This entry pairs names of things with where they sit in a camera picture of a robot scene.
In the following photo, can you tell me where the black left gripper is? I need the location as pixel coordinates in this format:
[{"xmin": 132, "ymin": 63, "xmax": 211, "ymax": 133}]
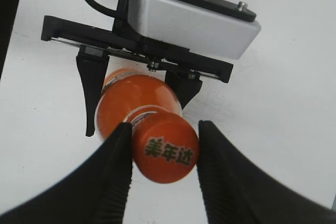
[{"xmin": 41, "ymin": 0, "xmax": 256, "ymax": 137}]

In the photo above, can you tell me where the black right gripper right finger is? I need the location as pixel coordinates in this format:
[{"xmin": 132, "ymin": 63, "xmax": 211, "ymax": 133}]
[{"xmin": 197, "ymin": 121, "xmax": 335, "ymax": 223}]

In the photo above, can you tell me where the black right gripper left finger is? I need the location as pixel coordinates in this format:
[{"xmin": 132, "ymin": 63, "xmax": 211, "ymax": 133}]
[{"xmin": 1, "ymin": 123, "xmax": 133, "ymax": 223}]

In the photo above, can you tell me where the orange soda plastic bottle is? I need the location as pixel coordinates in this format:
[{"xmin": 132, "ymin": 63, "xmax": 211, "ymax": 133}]
[{"xmin": 96, "ymin": 68, "xmax": 182, "ymax": 140}]

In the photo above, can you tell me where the orange bottle cap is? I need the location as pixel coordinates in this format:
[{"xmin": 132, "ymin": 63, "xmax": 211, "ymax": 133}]
[{"xmin": 132, "ymin": 112, "xmax": 200, "ymax": 184}]

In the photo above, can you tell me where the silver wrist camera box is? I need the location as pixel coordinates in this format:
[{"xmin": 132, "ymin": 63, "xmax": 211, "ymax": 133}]
[{"xmin": 128, "ymin": 0, "xmax": 261, "ymax": 60}]

